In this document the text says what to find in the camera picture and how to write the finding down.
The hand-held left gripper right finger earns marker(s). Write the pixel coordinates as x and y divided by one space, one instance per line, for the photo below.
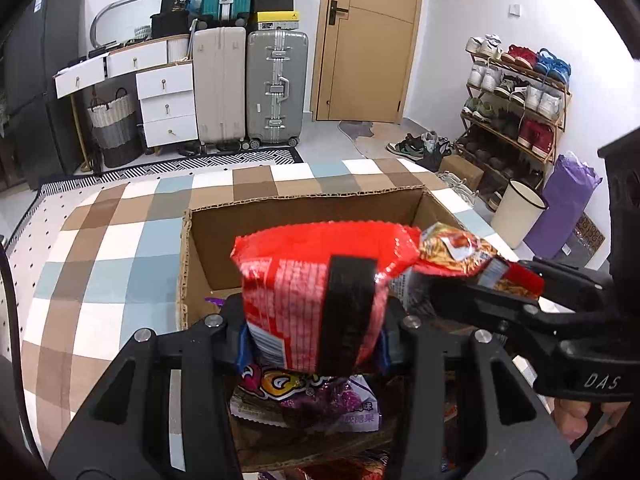
386 352

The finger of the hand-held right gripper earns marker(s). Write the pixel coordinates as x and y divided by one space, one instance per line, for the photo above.
575 287
480 305

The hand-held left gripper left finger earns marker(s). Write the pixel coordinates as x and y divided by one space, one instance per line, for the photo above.
243 347

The orange red snack packet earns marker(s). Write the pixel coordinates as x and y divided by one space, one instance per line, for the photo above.
450 255

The purple snack packet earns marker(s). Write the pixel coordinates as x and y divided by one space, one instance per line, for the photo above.
310 400

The red patterned snack packet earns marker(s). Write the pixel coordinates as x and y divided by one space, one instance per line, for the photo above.
350 467

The person's right hand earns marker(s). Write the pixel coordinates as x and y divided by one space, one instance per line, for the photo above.
572 417

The purple bag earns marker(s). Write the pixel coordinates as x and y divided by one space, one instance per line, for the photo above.
565 205

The white trash bin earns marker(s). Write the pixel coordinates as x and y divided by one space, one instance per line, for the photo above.
517 215

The small brown cardboard box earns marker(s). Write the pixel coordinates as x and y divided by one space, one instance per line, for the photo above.
462 172

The rows of stored shoes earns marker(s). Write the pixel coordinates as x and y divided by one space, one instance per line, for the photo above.
542 140

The checked tablecloth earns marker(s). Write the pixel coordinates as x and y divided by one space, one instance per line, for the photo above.
100 260

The pile of loose shoes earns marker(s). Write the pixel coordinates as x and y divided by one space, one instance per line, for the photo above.
415 147

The wooden shoe rack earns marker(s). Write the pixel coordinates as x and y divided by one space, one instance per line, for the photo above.
566 110

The black and white patterned rug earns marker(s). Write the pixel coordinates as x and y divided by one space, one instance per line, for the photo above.
175 165

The woven laundry basket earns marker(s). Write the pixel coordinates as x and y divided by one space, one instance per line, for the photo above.
115 130

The silver suitcase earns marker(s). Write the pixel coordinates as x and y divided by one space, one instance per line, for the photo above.
277 90

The beige suitcase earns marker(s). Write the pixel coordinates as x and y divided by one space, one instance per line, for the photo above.
220 85

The white drawer desk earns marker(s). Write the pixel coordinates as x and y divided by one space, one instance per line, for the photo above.
160 85

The wooden door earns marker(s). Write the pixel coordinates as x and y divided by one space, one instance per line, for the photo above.
370 50

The white ribbed cylinder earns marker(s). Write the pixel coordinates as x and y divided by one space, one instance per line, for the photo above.
179 49

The yellow and black shoe box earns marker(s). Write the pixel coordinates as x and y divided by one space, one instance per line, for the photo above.
275 21

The black round box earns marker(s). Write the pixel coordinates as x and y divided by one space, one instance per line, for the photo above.
170 25

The dark refrigerator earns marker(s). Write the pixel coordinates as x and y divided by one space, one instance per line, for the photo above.
45 60

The grey metal hoop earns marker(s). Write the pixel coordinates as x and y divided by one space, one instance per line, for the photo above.
102 12

